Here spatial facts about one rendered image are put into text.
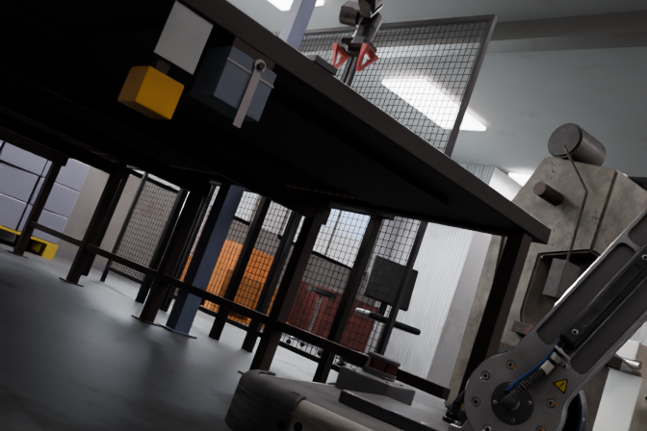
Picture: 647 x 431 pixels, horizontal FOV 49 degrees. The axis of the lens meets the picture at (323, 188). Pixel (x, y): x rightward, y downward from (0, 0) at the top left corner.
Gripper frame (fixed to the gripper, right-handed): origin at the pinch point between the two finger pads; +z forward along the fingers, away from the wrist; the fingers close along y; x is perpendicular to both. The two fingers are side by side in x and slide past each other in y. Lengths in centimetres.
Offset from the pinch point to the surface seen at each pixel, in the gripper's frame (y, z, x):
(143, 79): -21, 49, 63
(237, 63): -22, 34, 47
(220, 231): 164, 30, -119
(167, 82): -21, 47, 58
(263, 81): -23, 32, 39
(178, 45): -19, 38, 59
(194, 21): -19, 32, 59
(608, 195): 61, -133, -327
